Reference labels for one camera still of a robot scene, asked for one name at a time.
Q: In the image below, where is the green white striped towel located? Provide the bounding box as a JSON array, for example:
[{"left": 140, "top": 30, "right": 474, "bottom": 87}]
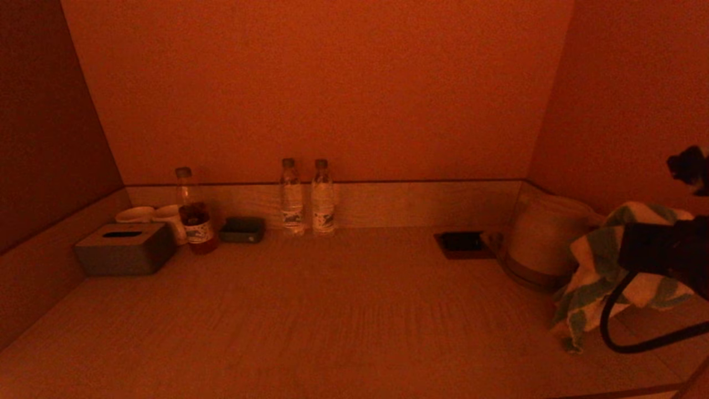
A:
[{"left": 550, "top": 201, "right": 697, "bottom": 355}]

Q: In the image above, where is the white electric kettle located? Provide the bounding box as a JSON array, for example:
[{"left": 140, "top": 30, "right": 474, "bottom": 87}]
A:
[{"left": 505, "top": 193, "right": 607, "bottom": 280}]

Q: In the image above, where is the grey kettle base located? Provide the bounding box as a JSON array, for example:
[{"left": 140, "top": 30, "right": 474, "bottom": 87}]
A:
[{"left": 501, "top": 259, "right": 567, "bottom": 294}]

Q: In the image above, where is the black pop-up power socket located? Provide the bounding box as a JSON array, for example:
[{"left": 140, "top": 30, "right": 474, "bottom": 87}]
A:
[{"left": 433, "top": 231, "right": 495, "bottom": 260}]

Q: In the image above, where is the clear water bottle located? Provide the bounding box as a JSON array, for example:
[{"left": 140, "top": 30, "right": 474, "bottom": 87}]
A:
[
  {"left": 279, "top": 158, "right": 306, "bottom": 238},
  {"left": 311, "top": 159, "right": 337, "bottom": 237}
]

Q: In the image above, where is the small teal box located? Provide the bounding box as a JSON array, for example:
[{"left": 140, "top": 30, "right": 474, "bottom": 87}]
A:
[{"left": 219, "top": 216, "right": 266, "bottom": 244}]

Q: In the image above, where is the brown drink bottle patterned label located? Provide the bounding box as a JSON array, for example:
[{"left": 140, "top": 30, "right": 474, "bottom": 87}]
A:
[{"left": 175, "top": 167, "right": 219, "bottom": 255}]

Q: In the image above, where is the white ceramic cup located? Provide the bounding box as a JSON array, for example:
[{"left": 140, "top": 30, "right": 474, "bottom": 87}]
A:
[
  {"left": 152, "top": 204, "right": 188, "bottom": 246},
  {"left": 115, "top": 206, "right": 156, "bottom": 224}
]

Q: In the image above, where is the grey tissue box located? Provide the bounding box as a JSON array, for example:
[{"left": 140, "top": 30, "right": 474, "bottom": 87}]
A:
[{"left": 74, "top": 222, "right": 178, "bottom": 277}]

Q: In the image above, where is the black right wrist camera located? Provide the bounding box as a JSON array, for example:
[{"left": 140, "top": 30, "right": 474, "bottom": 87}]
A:
[{"left": 666, "top": 145, "right": 709, "bottom": 197}]

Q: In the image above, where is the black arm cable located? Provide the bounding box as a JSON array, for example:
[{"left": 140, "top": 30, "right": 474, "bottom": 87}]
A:
[{"left": 599, "top": 270, "right": 709, "bottom": 355}]

